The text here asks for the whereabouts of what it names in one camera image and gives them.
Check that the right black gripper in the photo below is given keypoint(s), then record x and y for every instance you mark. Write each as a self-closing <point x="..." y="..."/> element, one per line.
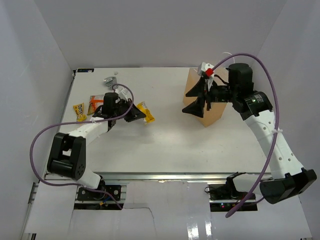
<point x="197" y="108"/>

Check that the aluminium table frame rail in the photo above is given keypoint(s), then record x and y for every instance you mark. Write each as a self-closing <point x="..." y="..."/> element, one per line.
<point x="176" y="146"/>

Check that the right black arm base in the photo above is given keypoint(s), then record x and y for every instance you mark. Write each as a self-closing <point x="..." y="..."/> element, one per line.
<point x="222" y="192"/>

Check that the brown paper bag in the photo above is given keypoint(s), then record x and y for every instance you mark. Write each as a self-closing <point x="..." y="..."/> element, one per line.
<point x="217" y="109"/>

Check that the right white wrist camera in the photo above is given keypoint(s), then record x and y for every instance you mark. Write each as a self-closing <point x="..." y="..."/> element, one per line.
<point x="206" y="70"/>

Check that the yellow snack bar wrapper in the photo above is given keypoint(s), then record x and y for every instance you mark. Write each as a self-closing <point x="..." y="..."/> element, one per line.
<point x="149" y="118"/>

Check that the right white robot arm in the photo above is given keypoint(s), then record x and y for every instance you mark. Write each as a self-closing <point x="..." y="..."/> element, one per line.
<point x="289" y="177"/>

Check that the yellow M&M's packet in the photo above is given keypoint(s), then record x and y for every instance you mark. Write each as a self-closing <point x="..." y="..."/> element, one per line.
<point x="79" y="111"/>

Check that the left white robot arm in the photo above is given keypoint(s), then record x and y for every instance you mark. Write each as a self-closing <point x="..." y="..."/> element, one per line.
<point x="68" y="154"/>

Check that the silver grey foil packet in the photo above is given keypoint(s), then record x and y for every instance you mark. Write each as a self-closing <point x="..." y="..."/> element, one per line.
<point x="111" y="82"/>

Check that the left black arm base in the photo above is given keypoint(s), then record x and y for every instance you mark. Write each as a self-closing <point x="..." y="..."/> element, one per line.
<point x="89" y="195"/>

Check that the orange white snack bag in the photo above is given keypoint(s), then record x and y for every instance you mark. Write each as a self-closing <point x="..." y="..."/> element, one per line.
<point x="94" y="102"/>

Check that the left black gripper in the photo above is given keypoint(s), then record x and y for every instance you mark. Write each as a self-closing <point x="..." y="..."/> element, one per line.
<point x="134" y="114"/>

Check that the left table logo sticker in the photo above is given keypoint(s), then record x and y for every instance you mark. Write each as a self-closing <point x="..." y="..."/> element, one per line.
<point x="85" y="70"/>

